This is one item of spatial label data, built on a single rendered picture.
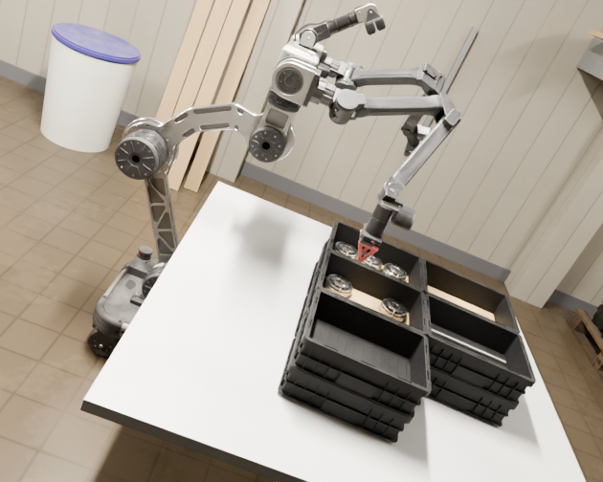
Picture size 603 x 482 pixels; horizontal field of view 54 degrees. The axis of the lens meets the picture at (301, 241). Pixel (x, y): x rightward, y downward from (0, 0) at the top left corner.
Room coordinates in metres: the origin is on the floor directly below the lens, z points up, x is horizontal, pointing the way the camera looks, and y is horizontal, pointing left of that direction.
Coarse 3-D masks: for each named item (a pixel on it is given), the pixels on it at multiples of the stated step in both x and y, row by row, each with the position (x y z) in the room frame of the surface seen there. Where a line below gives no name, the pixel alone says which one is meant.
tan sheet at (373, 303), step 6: (324, 276) 1.99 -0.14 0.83; (324, 288) 1.91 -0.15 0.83; (354, 294) 1.96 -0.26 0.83; (360, 294) 1.98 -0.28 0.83; (354, 300) 1.91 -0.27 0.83; (360, 300) 1.93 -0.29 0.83; (366, 300) 1.95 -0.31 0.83; (372, 300) 1.97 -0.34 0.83; (378, 300) 1.99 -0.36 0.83; (372, 306) 1.93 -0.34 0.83; (378, 306) 1.95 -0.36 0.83; (408, 318) 1.96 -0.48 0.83; (408, 324) 1.92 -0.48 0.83
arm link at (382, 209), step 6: (378, 204) 1.78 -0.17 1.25; (384, 204) 1.79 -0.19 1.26; (390, 204) 1.79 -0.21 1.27; (378, 210) 1.77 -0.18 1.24; (384, 210) 1.77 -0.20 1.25; (390, 210) 1.77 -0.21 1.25; (396, 210) 1.78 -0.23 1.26; (378, 216) 1.77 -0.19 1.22; (384, 216) 1.77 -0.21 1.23; (390, 216) 1.78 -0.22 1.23; (384, 222) 1.77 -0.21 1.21
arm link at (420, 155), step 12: (444, 120) 2.08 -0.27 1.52; (456, 120) 2.08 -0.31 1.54; (432, 132) 2.05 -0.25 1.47; (444, 132) 2.07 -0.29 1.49; (420, 144) 2.00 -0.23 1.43; (432, 144) 2.01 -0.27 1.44; (420, 156) 1.96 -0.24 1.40; (408, 168) 1.91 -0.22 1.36; (396, 180) 1.86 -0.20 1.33; (408, 180) 1.88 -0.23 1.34; (384, 192) 1.82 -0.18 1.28
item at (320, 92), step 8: (320, 72) 2.01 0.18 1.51; (320, 80) 2.00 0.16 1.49; (312, 88) 1.97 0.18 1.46; (320, 88) 1.98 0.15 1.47; (328, 88) 2.00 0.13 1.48; (312, 96) 1.98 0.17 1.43; (320, 96) 1.98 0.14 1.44; (328, 96) 1.99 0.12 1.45; (304, 104) 1.97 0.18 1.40; (328, 104) 2.00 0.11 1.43
